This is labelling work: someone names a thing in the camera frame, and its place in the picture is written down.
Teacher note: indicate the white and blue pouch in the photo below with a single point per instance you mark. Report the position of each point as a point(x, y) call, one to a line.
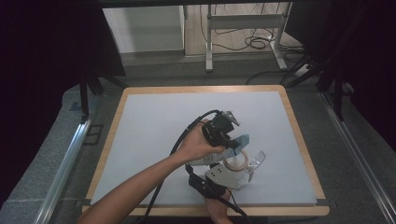
point(239, 143)

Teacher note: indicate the white table mat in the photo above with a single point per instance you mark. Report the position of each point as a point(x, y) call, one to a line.
point(149, 124)

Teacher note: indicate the black curtain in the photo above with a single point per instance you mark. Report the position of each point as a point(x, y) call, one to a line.
point(37, 62)
point(367, 46)

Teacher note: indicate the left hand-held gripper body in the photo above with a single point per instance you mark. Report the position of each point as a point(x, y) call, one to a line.
point(219, 130)

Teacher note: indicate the black tripod stand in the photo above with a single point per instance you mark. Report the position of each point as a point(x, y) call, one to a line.
point(84, 93)
point(337, 93)

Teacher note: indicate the white power strip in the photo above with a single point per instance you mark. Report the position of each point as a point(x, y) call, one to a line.
point(302, 71)

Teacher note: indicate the person's right hand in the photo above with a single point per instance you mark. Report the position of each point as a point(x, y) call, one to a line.
point(218, 207)

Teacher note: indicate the white cabinet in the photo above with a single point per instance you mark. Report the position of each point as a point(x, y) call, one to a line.
point(143, 28)

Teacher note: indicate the person's left hand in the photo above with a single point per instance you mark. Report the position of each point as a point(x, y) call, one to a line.
point(194, 144)

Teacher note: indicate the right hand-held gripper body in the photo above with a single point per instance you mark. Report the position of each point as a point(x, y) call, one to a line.
point(221, 177)

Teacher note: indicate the white metal desk frame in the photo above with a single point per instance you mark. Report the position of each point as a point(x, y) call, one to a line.
point(246, 21)

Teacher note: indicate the aluminium rail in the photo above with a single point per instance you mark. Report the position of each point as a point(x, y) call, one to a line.
point(358, 155)
point(67, 161)

